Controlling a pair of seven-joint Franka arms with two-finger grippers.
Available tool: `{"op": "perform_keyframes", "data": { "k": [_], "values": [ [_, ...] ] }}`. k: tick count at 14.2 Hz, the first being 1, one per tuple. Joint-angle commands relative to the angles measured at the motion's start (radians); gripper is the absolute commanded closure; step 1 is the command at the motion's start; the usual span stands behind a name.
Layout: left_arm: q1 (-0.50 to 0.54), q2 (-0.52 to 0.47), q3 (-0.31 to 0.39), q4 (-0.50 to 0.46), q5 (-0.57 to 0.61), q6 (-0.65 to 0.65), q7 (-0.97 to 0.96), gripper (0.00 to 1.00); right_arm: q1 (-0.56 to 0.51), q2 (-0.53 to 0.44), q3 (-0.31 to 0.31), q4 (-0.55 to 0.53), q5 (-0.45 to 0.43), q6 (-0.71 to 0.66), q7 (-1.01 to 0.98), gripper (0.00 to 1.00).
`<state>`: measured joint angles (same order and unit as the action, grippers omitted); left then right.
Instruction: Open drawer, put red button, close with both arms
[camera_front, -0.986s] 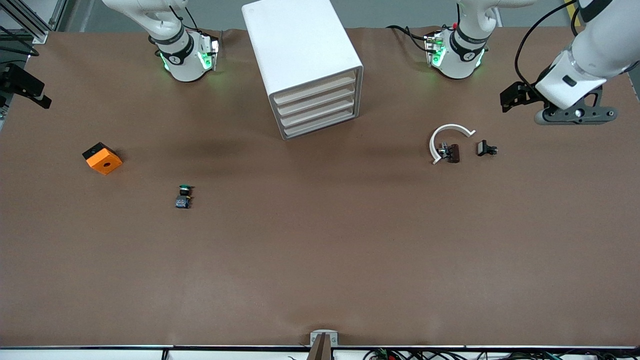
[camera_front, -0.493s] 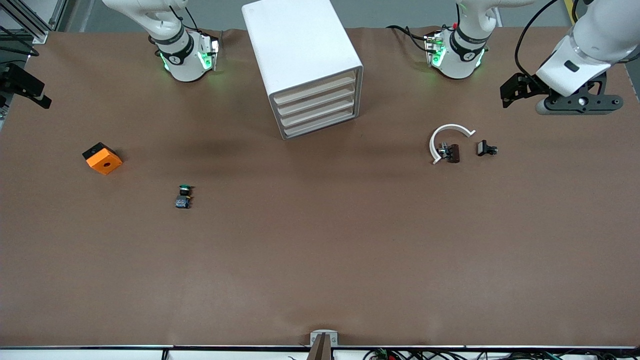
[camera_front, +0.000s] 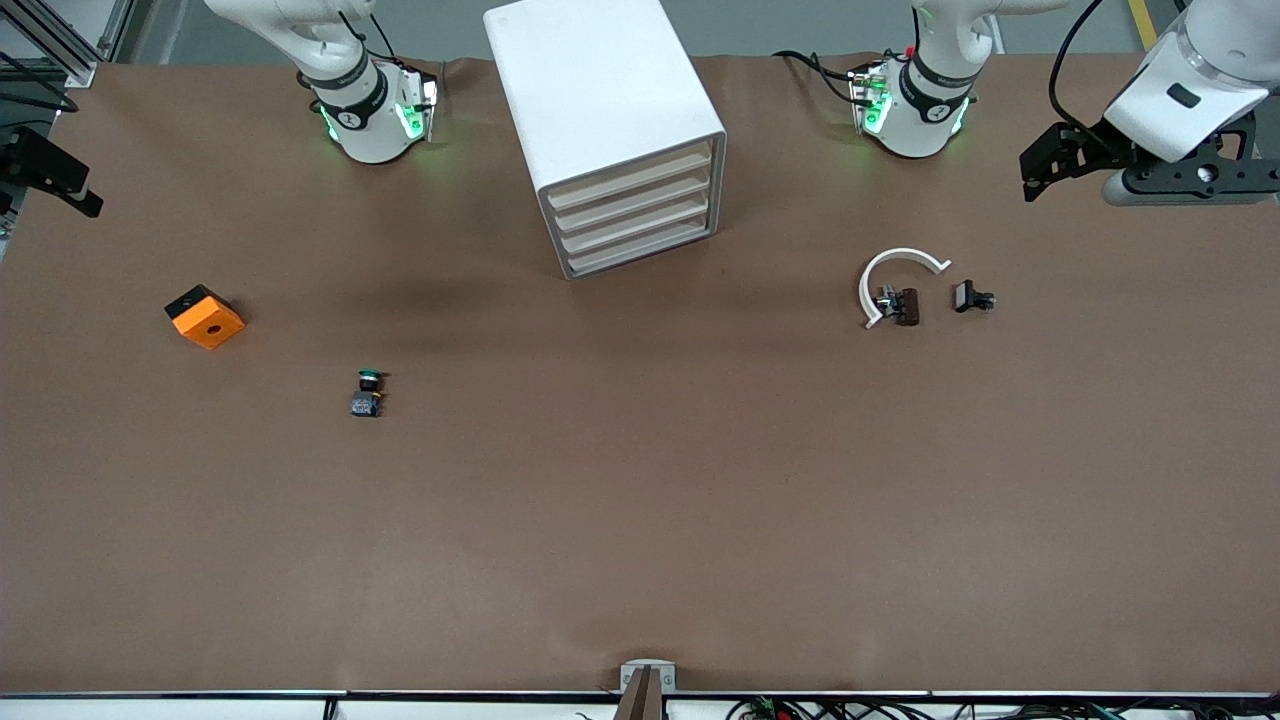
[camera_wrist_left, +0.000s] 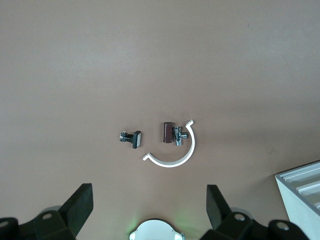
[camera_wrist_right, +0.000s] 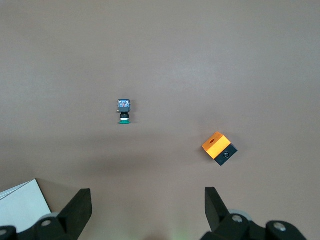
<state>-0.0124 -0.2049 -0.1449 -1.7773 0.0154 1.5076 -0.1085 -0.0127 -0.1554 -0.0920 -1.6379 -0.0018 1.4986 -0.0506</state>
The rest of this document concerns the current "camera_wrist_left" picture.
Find brown table cover sheet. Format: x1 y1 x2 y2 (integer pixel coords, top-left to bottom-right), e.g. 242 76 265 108
0 0 320 240

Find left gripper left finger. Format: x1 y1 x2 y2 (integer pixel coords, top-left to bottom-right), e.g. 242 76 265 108
17 183 94 240

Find white curved clamp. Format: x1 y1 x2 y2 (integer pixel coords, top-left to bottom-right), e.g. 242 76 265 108
142 119 196 169

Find brown handled chrome valve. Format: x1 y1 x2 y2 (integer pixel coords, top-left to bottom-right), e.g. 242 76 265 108
161 121 189 147

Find cabinet drawer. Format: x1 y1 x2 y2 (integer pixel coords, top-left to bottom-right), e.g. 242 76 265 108
287 173 320 187
298 184 320 200

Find white drawer cabinet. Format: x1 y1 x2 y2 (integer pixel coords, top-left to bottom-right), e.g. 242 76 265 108
274 159 320 240

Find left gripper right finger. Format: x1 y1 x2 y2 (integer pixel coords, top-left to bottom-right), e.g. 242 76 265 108
201 184 270 240

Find black square push button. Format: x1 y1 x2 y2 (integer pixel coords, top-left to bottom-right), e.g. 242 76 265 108
119 129 144 150

